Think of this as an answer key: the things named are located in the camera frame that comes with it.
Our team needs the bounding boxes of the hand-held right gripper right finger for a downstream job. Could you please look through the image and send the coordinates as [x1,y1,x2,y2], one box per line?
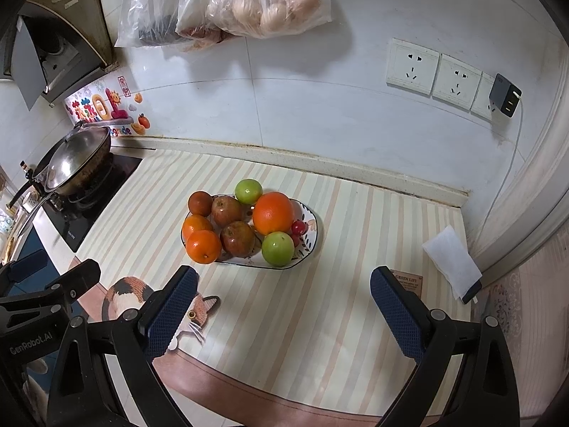
[370,266,521,427]

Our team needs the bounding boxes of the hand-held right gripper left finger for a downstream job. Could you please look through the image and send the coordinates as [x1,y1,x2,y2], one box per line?
[47,264,201,427]

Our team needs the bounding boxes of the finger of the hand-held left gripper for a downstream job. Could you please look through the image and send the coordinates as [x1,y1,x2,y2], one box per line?
[0,249,48,284]
[44,259,102,309]

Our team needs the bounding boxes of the medium orange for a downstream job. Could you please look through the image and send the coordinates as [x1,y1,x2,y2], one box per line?
[186,230,222,264]

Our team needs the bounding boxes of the small tangerine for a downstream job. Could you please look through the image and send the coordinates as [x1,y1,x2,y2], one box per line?
[182,214,214,241]

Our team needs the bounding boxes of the red-brown apple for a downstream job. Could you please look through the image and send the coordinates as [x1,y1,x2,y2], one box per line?
[220,221,256,258]
[211,196,244,227]

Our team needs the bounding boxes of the dark red round fruit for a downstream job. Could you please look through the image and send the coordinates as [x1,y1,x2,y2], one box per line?
[187,191,214,217]

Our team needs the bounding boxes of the green round fruit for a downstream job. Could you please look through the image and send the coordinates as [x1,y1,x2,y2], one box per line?
[235,179,263,206]
[261,231,295,267]

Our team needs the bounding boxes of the floral ceramic plate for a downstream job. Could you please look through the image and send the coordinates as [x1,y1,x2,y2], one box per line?
[180,194,324,269]

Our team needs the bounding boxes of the large orange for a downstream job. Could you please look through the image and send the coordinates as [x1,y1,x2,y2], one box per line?
[252,191,295,236]

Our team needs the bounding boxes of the blue cabinet front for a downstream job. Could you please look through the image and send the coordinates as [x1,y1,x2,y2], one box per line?
[9,225,60,296]

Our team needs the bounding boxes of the white paper napkin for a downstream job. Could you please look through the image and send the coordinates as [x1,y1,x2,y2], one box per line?
[421,225,483,305]

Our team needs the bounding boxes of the striped cat-print mat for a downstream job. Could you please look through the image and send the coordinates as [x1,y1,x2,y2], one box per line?
[73,148,474,427]

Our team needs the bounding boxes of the dark wok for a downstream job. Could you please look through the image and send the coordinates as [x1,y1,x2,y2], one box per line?
[6,136,113,210]

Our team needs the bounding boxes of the black cooktop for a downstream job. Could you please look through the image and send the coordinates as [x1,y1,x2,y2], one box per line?
[42,153,144,253]

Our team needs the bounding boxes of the steel wok lid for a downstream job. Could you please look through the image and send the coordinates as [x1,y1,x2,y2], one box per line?
[44,128,110,192]

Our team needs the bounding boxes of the steel range hood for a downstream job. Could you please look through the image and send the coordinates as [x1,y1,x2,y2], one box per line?
[0,0,117,112]

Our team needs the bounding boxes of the black plug-in charger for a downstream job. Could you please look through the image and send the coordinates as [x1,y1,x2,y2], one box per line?
[489,73,523,118]

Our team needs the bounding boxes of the clear plastic bag dark contents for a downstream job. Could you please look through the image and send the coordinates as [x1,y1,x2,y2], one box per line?
[115,0,187,48]

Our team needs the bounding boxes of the clear plastic bag red contents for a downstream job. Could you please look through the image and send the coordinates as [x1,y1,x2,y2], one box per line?
[175,0,236,52]

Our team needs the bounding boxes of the brown egg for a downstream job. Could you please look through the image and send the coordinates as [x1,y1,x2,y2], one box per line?
[207,0,232,23]
[232,0,262,25]
[287,0,321,17]
[260,4,289,32]

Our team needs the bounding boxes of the colourful wall sticker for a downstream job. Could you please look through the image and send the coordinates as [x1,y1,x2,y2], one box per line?
[64,75,152,138]

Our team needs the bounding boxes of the white charger cable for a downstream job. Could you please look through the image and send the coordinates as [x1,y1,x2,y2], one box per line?
[488,93,526,215]

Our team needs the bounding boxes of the white wall socket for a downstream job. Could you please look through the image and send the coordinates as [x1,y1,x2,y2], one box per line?
[470,72,503,121]
[432,53,483,112]
[386,38,441,96]

